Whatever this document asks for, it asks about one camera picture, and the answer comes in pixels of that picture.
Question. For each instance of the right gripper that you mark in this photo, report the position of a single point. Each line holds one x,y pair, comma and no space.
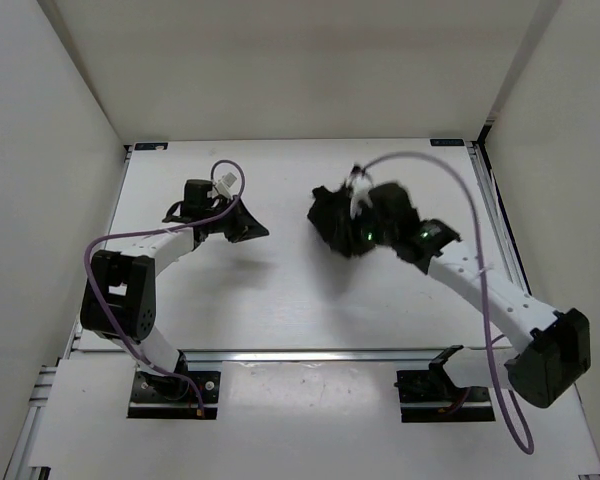
371,213

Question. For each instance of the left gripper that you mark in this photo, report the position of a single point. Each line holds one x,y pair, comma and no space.
245,226

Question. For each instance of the black skirt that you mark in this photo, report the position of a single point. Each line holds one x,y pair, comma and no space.
330,216

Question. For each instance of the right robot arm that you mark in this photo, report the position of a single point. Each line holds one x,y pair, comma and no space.
551,349

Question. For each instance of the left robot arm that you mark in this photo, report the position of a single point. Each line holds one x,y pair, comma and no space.
127,282

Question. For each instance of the right blue corner label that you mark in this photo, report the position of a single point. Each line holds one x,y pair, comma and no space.
446,142

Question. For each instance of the blue corner label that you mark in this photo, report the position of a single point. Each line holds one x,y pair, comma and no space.
446,142
151,146

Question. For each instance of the left blue corner label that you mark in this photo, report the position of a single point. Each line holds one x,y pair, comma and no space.
151,146

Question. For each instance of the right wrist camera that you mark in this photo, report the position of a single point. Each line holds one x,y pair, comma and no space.
359,183

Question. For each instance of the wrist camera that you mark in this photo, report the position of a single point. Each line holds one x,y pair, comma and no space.
200,193
359,183

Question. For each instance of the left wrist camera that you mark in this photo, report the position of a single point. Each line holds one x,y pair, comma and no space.
200,193

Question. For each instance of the front aluminium rail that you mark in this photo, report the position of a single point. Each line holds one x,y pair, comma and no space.
311,355

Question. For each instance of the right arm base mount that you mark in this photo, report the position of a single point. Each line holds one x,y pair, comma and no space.
428,396

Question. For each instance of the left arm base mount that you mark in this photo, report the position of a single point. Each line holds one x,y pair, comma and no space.
164,397

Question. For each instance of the left aluminium frame rail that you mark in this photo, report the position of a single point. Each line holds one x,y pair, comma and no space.
19,467

